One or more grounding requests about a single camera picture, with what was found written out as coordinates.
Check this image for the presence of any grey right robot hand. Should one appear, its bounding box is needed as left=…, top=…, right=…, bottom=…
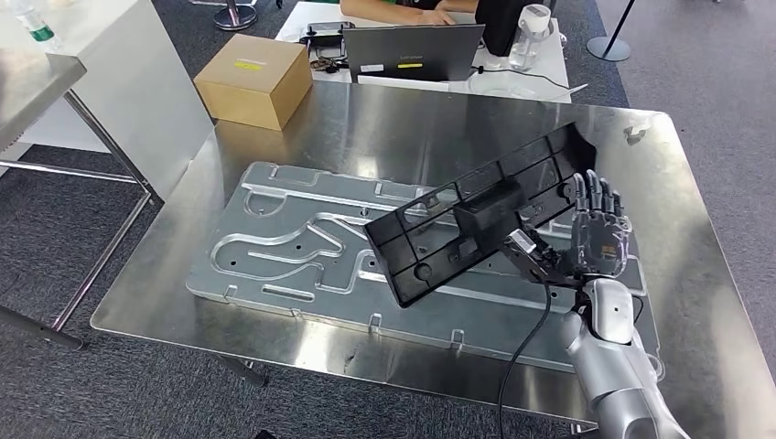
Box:
left=533, top=169, right=633, bottom=281

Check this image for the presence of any clear jug white lid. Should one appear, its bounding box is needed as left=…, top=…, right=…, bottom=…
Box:
left=508, top=3, right=553, bottom=70

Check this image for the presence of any steel side table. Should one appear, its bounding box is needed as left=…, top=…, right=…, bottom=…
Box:
left=0, top=51, right=164, bottom=351

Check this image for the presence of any clear water bottle green label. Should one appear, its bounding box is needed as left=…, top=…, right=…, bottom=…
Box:
left=8, top=0, right=65, bottom=55

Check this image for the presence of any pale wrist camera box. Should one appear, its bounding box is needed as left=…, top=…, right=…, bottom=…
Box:
left=504, top=229, right=538, bottom=256

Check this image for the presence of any brown cardboard box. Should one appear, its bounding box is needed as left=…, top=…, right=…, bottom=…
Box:
left=193, top=33, right=315, bottom=132

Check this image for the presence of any steel workbench table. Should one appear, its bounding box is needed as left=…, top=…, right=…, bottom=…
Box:
left=91, top=80, right=776, bottom=439

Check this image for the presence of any large stamped metal plate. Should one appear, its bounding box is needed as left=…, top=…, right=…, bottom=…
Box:
left=186, top=160, right=666, bottom=383

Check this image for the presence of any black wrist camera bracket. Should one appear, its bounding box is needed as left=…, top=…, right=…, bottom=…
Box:
left=502, top=239, right=587, bottom=289

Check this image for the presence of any black post stanchion grey base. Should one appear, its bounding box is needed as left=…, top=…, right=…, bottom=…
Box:
left=587, top=0, right=638, bottom=62

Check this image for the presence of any person's hand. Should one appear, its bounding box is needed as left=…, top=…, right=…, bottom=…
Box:
left=412, top=6, right=457, bottom=27

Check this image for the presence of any white cabinet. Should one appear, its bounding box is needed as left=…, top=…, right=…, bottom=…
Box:
left=0, top=0, right=215, bottom=201

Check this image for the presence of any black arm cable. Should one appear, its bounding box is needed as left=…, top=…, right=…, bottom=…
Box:
left=495, top=283, right=554, bottom=439

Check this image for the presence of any dark grey laptop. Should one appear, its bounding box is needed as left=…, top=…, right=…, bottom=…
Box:
left=342, top=24, right=486, bottom=83

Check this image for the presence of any black desk cable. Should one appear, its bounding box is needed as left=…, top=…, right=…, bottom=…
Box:
left=469, top=65, right=590, bottom=98

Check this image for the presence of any white desk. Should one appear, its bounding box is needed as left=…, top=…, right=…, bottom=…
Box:
left=274, top=0, right=589, bottom=104

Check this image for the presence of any black plastic panel part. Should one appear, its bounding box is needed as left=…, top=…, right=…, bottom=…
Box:
left=363, top=123, right=598, bottom=309

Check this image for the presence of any chrome pedestal base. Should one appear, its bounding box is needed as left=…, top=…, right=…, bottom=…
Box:
left=190, top=0, right=283, bottom=31

